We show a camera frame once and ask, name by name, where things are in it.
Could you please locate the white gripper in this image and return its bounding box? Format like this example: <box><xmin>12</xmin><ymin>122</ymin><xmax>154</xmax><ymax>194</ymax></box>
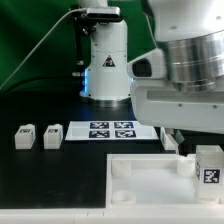
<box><xmin>127</xmin><ymin>48</ymin><xmax>224</xmax><ymax>155</ymax></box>

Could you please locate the white L-shaped obstacle fence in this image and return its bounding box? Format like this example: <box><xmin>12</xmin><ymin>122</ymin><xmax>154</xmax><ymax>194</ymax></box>
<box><xmin>0</xmin><ymin>209</ymin><xmax>224</xmax><ymax>224</ymax></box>

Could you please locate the black camera on stand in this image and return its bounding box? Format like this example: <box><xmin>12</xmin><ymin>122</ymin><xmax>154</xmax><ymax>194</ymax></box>
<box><xmin>67</xmin><ymin>5</ymin><xmax>123</xmax><ymax>67</ymax></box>

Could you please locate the grey camera cable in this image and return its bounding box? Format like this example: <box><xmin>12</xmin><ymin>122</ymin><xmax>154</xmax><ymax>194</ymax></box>
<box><xmin>0</xmin><ymin>8</ymin><xmax>88</xmax><ymax>92</ymax></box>

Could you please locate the white square tabletop part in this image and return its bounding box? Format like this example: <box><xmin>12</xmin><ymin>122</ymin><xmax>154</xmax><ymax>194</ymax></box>
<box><xmin>106</xmin><ymin>154</ymin><xmax>224</xmax><ymax>208</ymax></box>

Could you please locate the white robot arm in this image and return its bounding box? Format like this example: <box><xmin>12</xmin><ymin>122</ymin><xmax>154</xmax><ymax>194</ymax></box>
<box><xmin>81</xmin><ymin>0</ymin><xmax>224</xmax><ymax>134</ymax></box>

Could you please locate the white sheet with AprilTags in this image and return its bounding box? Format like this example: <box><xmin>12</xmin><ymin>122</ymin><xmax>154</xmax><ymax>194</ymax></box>
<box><xmin>65</xmin><ymin>121</ymin><xmax>158</xmax><ymax>141</ymax></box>

